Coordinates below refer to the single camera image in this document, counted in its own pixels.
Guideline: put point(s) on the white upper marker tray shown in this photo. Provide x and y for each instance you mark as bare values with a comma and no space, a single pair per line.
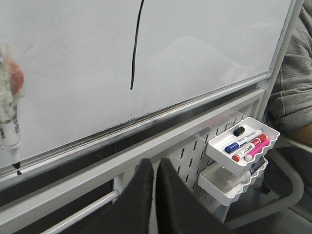
223,147

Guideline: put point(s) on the red capped marker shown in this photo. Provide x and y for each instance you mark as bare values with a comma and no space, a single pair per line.
247,148

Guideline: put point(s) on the white eraser in lower tray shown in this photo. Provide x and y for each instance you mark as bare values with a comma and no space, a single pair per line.
236,179

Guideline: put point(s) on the white lower marker tray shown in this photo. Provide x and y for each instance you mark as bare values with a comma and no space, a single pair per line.
226,187

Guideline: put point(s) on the white marker tray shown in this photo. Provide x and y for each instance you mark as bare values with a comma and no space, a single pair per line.
223,147
226,187

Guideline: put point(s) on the blue capped marker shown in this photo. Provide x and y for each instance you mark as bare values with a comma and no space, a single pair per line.
244,140

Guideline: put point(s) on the grey chair with armrest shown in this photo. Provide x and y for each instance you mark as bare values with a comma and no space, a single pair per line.
289,176

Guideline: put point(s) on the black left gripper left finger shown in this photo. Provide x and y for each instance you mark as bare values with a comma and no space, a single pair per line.
130,214

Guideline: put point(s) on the pink marker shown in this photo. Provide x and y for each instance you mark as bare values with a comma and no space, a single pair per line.
249,156

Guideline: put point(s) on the person in grey sweater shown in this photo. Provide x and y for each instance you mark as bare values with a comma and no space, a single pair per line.
290,103

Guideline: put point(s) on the black capped marker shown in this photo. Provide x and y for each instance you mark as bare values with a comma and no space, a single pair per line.
236,132

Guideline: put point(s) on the white whiteboard with aluminium ledge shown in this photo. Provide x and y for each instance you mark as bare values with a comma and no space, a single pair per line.
93,65

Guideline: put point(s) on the dark marker in lower tray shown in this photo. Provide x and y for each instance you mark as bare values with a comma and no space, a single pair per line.
257,165

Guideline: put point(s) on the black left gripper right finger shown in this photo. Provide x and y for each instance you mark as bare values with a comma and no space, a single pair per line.
177,209

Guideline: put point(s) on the white black dry-erase marker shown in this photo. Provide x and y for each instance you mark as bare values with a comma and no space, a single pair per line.
9,127

